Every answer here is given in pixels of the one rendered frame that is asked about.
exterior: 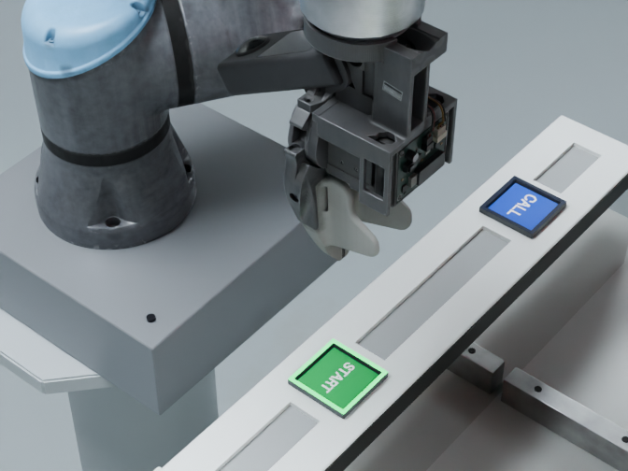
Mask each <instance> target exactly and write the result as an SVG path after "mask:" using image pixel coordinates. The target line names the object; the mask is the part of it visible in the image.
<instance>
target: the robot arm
mask: <svg viewBox="0 0 628 471"><path fill-rule="evenodd" d="M424 6H425V0H26V2H25V4H24V6H23V10H22V14H21V29H22V36H23V48H22V52H23V59H24V61H25V64H26V66H27V67H28V69H29V74H30V78H31V82H32V87H33V92H34V97H35V101H36V110H37V114H38V118H39V123H40V128H41V133H42V137H43V143H42V148H41V154H40V165H39V167H38V169H37V171H36V179H35V196H36V204H37V208H38V212H39V215H40V218H41V220H42V221H43V222H44V224H45V225H46V226H47V227H48V229H49V230H50V231H51V232H53V233H54V234H55V235H56V236H58V237H60V238H61V239H62V240H64V241H66V242H69V243H71V244H74V245H77V246H81V247H84V248H89V249H96V250H119V249H126V248H131V247H135V246H139V245H142V244H145V243H148V242H151V241H152V240H155V239H157V238H159V237H161V236H164V235H165V234H167V233H169V232H170V231H171V230H173V229H174V228H175V227H177V226H178V225H179V224H180V223H181V222H182V221H183V220H184V219H185V218H186V216H187V215H188V214H189V212H190V211H191V209H192V207H193V204H194V201H195V197H196V180H195V172H194V167H193V161H192V159H191V157H190V155H189V153H188V151H187V150H186V148H185V147H184V145H183V143H182V141H181V140H180V138H179V136H178V134H177V132H176V130H175V128H174V127H173V125H172V123H171V121H170V117H169V109H171V108H176V107H184V106H188V105H193V104H198V103H203V102H207V101H212V100H217V99H222V98H225V97H230V96H235V95H242V94H253V93H271V92H281V91H291V90H302V89H304V90H305V92H306V93H305V94H303V95H302V96H301V97H299V98H298V99H297V104H296V106H295V108H294V109H293V113H292V116H291V119H290V121H289V124H290V128H289V133H288V145H289V146H288V147H287V148H286V149H285V150H284V154H285V160H286V162H285V169H284V191H285V194H286V197H287V200H288V202H289V204H290V206H291V207H292V209H293V212H294V214H295V216H296V218H297V220H299V221H300V222H301V223H303V225H304V227H305V229H306V230H307V233H308V234H309V235H310V237H311V238H312V239H313V241H314V242H315V243H316V245H317V246H318V247H319V248H320V249H321V250H322V251H323V252H325V253H326V254H328V255H329V256H331V257H333V258H335V259H337V260H338V261H339V262H340V261H341V260H342V259H343V258H344V257H345V256H347V255H348V253H349V251H350V250H351V251H354V252H357V253H360V254H362V255H365V256H368V257H374V256H376V255H378V253H379V243H378V239H377V238H376V236H375V235H374V234H373V233H372V232H371V231H370V230H369V229H368V228H367V226H366V225H365V224H364V223H363V221H364V222H368V223H373V224H376V225H380V226H385V227H389V228H393V229H397V230H406V229H407V228H408V227H409V226H410V224H411V223H412V213H411V210H410V208H409V207H408V205H407V204H406V203H405V202H404V201H403V199H405V198H406V197H407V196H408V195H409V194H411V193H412V192H413V191H414V190H415V189H417V188H418V187H419V186H420V185H422V184H423V182H424V181H425V180H427V179H428V178H429V177H431V176H432V175H433V174H434V173H435V172H436V171H437V170H438V169H440V168H441V167H442V166H443V165H444V164H445V162H446V163H448V164H450V163H451V162H452V153H453V142H454V132H455V121H456V110H457V100H458V99H457V98H455V97H453V96H451V95H449V94H447V93H443V92H441V91H439V90H438V89H436V88H434V87H432V86H430V85H429V77H430V63H432V62H433V61H434V60H436V59H437V58H438V57H440V56H441V55H442V54H444V53H445V52H446V51H447V44H448V32H445V31H443V30H441V29H439V28H436V27H434V26H433V25H431V24H429V23H426V22H424V21H422V20H421V14H422V13H423V11H424ZM448 122H449V124H448ZM447 132H448V135H447ZM446 143H447V145H446Z"/></svg>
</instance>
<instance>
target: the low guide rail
mask: <svg viewBox="0 0 628 471"><path fill-rule="evenodd" d="M501 401H502V402H503V403H505V404H507V405H508V406H510V407H512V408H514V409H516V410H518V411H519V412H520V413H522V414H523V415H525V416H527V417H528V418H530V419H532V420H533V421H536V422H538V423H539V424H541V425H543V426H544V427H546V428H548V429H549V430H551V431H552V432H553V433H555V434H557V435H559V436H561V437H563V438H564V439H566V440H568V441H569V442H571V443H573V444H574V445H576V446H578V447H580V448H581V449H583V450H585V451H587V452H589V453H590V454H591V455H593V456H594V457H596V458H598V459H600V460H601V461H603V462H605V463H606V464H609V465H610V466H612V467H614V468H616V469H617V470H619V471H628V431H627V430H625V429H623V428H621V427H620V426H619V425H617V424H615V423H614V422H612V421H609V420H608V419H606V418H604V417H602V416H601V415H599V414H597V413H595V412H594V411H592V410H590V409H588V408H587V407H585V406H583V405H582V404H580V403H578V402H576V401H575V400H573V399H571V398H569V397H568V396H566V395H564V394H562V393H561V392H558V391H556V390H555V389H553V388H551V387H550V386H549V385H547V384H545V383H543V382H542V381H540V380H538V379H537V378H534V377H532V376H531V375H529V374H527V373H525V372H524V371H522V370H520V369H519V368H518V367H515V368H514V369H513V370H512V371H511V372H510V373H509V374H508V375H507V377H506V378H505V379H504V383H503V390H502V396H501Z"/></svg>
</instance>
